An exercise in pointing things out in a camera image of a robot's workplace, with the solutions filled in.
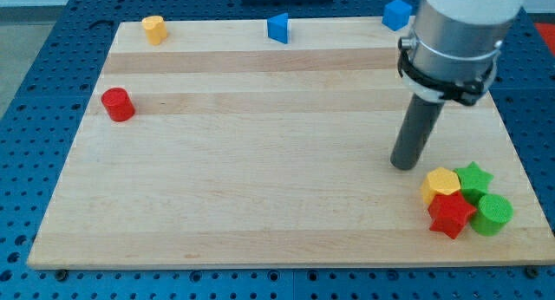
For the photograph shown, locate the wooden board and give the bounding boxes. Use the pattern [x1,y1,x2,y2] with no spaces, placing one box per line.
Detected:
[28,17,554,270]

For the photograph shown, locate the yellow hexagon block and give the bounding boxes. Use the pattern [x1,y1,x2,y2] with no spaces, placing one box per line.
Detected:
[420,167,460,205]

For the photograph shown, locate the green cylinder block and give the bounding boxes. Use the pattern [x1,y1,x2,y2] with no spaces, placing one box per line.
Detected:
[470,193,514,237]

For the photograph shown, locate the red cylinder block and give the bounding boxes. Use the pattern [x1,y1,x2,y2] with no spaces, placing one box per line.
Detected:
[101,88,135,122]

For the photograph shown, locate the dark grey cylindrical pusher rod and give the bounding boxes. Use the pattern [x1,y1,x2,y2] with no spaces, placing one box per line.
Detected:
[390,95,444,170]

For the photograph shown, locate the red star block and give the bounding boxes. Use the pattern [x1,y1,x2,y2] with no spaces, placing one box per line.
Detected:
[428,191,477,239]

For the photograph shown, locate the black cable clamp on arm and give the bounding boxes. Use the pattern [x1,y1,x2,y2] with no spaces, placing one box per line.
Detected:
[397,49,497,107]

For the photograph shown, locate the green star block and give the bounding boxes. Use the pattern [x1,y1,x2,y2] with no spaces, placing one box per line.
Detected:
[454,161,494,205]

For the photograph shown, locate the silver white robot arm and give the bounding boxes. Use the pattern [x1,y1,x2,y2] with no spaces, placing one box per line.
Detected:
[398,0,525,106]

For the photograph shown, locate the yellow heart block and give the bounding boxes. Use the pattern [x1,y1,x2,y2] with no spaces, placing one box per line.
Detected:
[141,16,168,45]

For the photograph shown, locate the blue cube block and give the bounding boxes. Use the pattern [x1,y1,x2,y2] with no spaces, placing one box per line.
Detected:
[382,0,413,31]

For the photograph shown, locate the blue triangle block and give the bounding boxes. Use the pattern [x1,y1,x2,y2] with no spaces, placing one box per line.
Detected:
[266,13,289,44]

